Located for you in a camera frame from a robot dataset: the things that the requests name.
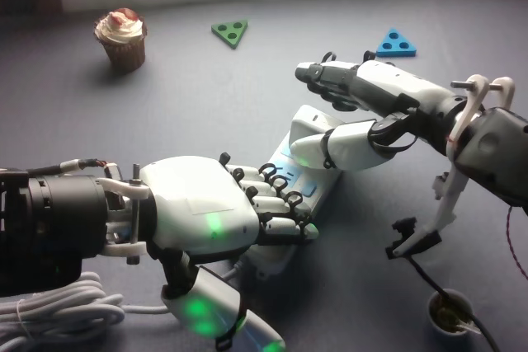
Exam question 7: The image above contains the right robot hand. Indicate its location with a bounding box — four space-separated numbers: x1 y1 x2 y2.
288 51 455 174

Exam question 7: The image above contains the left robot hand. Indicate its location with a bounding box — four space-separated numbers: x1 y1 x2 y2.
138 153 321 352

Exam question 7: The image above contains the white power adapter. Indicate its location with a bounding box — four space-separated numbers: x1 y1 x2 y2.
290 104 347 151

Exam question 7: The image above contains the white power strip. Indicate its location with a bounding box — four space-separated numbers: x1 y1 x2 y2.
237 149 343 281

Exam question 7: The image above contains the blue triangle block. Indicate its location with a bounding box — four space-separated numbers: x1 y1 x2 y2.
375 28 418 59

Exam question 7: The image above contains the grey table cloth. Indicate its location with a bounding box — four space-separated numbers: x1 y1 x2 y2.
0 0 528 352

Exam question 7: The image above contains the toy cupcake with cream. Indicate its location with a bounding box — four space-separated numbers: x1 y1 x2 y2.
93 7 149 77

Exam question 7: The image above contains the green triangle block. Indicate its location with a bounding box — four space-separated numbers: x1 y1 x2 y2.
210 18 250 50

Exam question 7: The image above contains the small white cup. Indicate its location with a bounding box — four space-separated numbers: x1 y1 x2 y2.
427 288 475 335

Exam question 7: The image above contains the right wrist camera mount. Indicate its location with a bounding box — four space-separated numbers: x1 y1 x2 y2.
385 162 469 260

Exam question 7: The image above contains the coiled white power cable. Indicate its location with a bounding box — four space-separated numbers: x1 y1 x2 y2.
0 263 248 352

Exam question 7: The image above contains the black camera cable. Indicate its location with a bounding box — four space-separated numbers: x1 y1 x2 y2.
406 255 504 352

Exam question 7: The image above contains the red twisted cable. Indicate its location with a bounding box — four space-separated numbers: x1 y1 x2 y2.
505 203 528 283

